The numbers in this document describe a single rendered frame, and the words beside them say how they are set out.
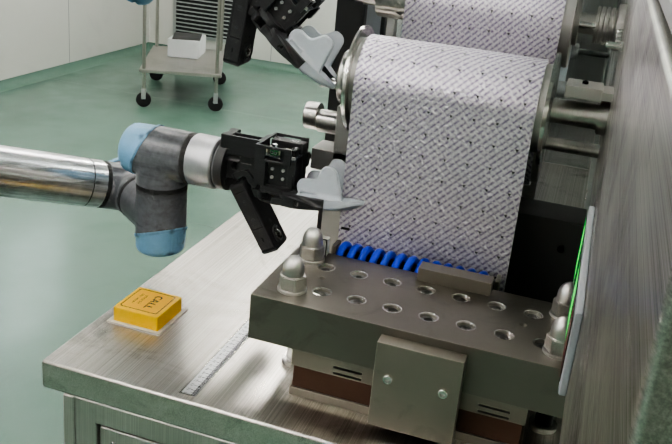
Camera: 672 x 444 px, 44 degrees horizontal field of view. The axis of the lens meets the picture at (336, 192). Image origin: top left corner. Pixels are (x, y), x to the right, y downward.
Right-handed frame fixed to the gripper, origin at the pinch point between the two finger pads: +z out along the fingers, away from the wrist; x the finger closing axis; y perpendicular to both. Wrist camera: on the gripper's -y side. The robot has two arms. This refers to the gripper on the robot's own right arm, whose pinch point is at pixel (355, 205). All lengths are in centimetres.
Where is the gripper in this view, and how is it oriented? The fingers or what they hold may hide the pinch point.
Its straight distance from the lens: 113.4
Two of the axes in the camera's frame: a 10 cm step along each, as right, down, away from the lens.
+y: 0.9, -9.4, -3.4
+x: 3.2, -3.0, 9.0
